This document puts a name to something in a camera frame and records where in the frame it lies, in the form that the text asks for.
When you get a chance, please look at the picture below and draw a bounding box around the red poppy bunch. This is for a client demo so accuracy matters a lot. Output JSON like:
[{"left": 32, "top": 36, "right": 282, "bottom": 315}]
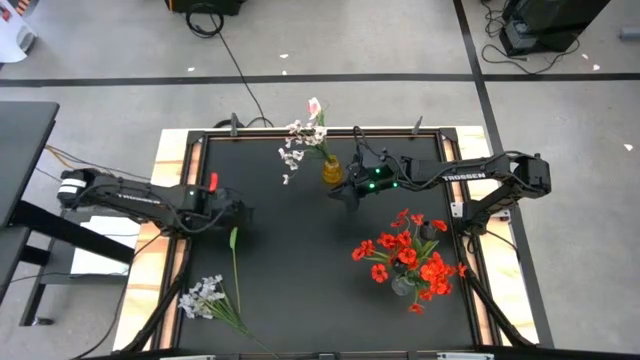
[
  {"left": 407, "top": 251, "right": 469, "bottom": 316},
  {"left": 350, "top": 208, "right": 450, "bottom": 296}
]

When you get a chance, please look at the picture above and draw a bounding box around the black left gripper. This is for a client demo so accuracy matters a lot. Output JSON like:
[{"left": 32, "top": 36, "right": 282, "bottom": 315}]
[{"left": 207, "top": 192, "right": 254, "bottom": 231}]

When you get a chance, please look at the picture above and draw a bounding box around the black equipment box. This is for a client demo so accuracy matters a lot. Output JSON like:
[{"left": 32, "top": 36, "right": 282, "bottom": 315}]
[{"left": 164, "top": 0, "right": 247, "bottom": 16}]

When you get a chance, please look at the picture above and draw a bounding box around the black coiled cable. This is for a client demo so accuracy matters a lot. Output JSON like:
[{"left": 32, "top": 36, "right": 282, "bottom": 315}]
[{"left": 184, "top": 2, "right": 275, "bottom": 129}]

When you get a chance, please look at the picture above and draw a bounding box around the pink tulip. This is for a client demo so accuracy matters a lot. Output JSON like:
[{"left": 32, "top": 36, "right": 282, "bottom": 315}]
[
  {"left": 228, "top": 226, "right": 243, "bottom": 315},
  {"left": 305, "top": 96, "right": 334, "bottom": 166}
]

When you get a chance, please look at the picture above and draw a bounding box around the black computer case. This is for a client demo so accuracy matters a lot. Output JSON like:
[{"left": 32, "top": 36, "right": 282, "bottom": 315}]
[{"left": 498, "top": 0, "right": 612, "bottom": 57}]

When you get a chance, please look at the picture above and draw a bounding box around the clear glass vase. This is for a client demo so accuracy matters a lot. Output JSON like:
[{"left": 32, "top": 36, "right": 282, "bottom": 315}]
[{"left": 390, "top": 273, "right": 416, "bottom": 297}]

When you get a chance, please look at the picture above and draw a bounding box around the white flower bunch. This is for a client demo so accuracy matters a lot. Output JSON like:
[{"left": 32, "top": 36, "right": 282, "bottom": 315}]
[
  {"left": 178, "top": 273, "right": 274, "bottom": 354},
  {"left": 277, "top": 118, "right": 334, "bottom": 186}
]

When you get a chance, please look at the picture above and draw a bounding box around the yellow glass vase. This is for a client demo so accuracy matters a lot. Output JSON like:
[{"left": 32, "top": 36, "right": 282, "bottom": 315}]
[{"left": 321, "top": 154, "right": 345, "bottom": 186}]

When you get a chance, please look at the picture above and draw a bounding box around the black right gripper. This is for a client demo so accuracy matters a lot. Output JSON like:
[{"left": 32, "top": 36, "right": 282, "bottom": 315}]
[{"left": 328, "top": 169, "right": 374, "bottom": 212}]

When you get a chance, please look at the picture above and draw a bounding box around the white floor panel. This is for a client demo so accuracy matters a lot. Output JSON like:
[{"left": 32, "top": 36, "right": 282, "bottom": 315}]
[{"left": 69, "top": 217, "right": 142, "bottom": 277}]

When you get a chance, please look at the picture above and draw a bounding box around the large black desk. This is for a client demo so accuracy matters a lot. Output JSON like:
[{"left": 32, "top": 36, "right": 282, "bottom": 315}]
[{"left": 0, "top": 101, "right": 136, "bottom": 327}]

